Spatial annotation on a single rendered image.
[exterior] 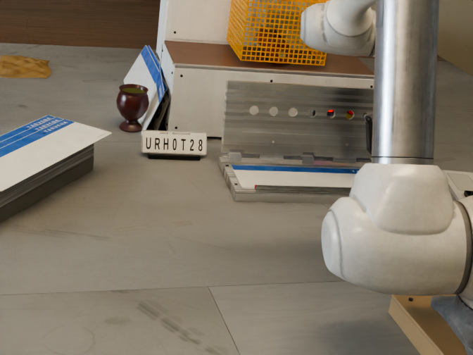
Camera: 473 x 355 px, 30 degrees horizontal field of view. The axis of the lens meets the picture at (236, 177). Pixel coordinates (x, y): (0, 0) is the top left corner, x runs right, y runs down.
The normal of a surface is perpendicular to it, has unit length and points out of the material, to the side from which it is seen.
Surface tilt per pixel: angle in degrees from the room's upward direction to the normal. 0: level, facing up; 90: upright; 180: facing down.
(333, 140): 78
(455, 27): 90
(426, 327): 3
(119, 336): 0
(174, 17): 90
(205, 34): 90
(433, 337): 3
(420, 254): 70
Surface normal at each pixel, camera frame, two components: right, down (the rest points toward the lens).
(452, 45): 0.27, 0.41
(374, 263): -0.16, 0.36
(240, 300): 0.12, -0.91
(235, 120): 0.22, 0.22
